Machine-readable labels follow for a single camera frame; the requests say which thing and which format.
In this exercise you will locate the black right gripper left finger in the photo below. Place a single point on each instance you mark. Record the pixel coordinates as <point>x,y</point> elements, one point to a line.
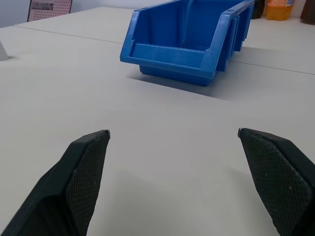
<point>73,182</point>

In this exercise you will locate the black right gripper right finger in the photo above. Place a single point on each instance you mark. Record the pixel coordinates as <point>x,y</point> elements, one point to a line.
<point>275,177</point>

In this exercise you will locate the white plastic object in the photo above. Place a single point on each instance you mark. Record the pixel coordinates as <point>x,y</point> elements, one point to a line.
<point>3,52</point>

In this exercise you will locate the blue plastic storage bin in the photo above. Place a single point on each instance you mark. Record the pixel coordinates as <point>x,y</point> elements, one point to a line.
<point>187,46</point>

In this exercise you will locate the orange juice bottle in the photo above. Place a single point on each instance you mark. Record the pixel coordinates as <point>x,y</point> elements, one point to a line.
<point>279,9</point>

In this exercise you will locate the dark brown bottle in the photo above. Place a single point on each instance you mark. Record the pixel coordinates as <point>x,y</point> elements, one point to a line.
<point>308,11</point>

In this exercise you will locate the dark cola bottle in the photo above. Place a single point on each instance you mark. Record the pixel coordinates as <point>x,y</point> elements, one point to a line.
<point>258,8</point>

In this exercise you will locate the white pegboard panel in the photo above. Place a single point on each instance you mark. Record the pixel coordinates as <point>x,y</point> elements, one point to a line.
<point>49,8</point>

